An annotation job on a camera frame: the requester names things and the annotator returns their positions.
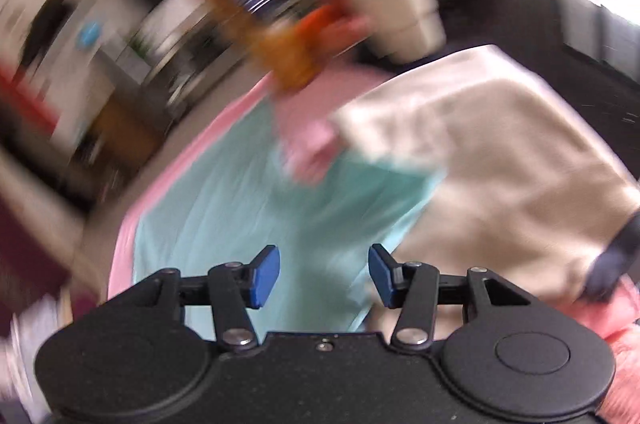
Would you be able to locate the mint green t-shirt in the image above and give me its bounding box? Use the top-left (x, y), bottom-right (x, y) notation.
top-left (132, 102), bottom-right (442, 334)

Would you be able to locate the beige garment on table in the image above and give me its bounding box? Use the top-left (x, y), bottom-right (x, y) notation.
top-left (332, 45), bottom-right (639, 337)

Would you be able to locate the orange plush toy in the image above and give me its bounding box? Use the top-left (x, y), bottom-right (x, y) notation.
top-left (295, 3), bottom-right (370, 57)

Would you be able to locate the orange yellow giraffe toy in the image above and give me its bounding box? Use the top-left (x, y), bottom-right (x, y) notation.
top-left (206, 0), bottom-right (319, 93)

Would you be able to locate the pink patterned blanket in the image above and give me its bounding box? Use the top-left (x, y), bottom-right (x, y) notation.
top-left (107, 65), bottom-right (392, 297)

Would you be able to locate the white plant pot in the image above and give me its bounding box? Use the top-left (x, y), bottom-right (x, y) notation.
top-left (347, 0), bottom-right (446, 65)

